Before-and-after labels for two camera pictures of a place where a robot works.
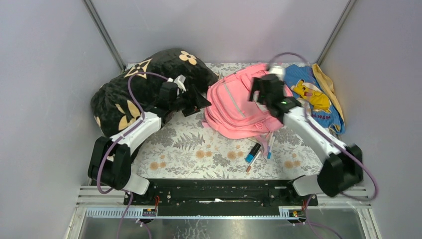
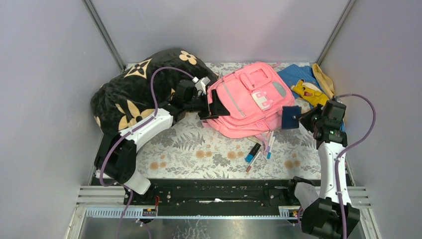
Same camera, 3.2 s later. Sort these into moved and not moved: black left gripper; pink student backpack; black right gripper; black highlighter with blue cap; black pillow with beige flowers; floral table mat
Moved: black right gripper; black left gripper
Not moved: pink student backpack; black pillow with beige flowers; floral table mat; black highlighter with blue cap
